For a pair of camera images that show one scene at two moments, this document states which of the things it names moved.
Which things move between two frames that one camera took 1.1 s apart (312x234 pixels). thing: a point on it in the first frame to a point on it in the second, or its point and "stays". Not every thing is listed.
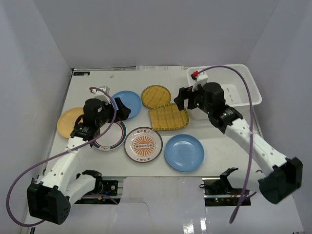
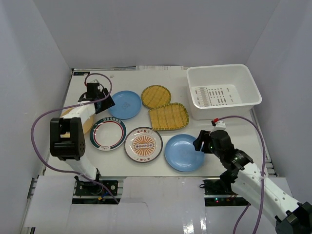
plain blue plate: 185,152 stays
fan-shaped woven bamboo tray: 168,117 stays
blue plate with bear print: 129,100 stays
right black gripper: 185,93 to 204,137
